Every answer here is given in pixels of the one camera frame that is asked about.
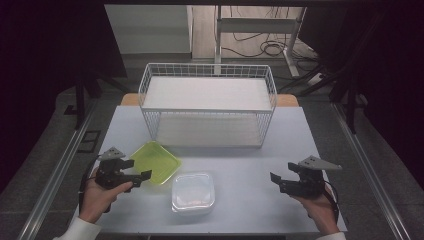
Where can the black metal stand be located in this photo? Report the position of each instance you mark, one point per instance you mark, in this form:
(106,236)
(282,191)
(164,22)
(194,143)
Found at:
(350,96)
(80,96)

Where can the white metal desk frame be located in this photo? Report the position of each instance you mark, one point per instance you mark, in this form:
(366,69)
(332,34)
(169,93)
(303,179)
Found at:
(258,25)

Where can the green square plastic lid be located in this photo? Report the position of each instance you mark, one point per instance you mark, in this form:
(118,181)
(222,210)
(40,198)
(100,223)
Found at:
(155,162)

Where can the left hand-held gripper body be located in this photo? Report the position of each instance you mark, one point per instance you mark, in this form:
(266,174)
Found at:
(109,173)

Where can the white plastic container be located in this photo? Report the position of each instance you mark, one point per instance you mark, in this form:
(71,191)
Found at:
(193,193)

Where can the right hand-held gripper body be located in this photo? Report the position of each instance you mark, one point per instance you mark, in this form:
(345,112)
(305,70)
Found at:
(308,181)

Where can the black floor bracket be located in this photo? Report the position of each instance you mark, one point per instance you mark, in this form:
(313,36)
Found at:
(89,141)

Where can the white cabinet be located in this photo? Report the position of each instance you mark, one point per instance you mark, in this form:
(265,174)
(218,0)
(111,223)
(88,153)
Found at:
(150,30)

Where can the aluminium rail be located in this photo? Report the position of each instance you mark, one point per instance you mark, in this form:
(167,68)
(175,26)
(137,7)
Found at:
(370,173)
(56,173)

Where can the person's left hand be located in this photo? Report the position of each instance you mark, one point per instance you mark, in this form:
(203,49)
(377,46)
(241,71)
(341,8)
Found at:
(96,198)

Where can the white power strip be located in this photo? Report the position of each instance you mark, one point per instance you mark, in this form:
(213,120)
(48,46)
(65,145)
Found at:
(315,79)

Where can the person's right hand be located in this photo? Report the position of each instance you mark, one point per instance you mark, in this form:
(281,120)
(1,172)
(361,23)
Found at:
(318,210)

